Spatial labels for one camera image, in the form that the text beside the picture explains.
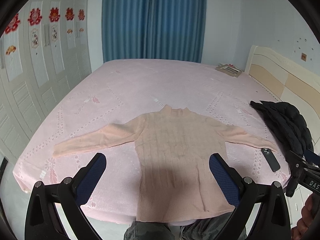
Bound black puffer jacket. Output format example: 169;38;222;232
250;101;313;197

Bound pink knit sweater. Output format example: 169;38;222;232
53;106;277;223

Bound person's right hand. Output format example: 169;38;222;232
291;193;319;239

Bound cream wooden headboard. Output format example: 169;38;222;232
245;45;319;139

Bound white wardrobe with red decals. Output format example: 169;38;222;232
1;0;92;163

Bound camouflage trousers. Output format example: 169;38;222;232
124;213;231;240

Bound pink patterned bed sheet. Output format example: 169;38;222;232
13;59;290;224

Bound blue curtain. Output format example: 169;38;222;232
102;0;207;63

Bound black smartphone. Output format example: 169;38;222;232
261;148;280;172

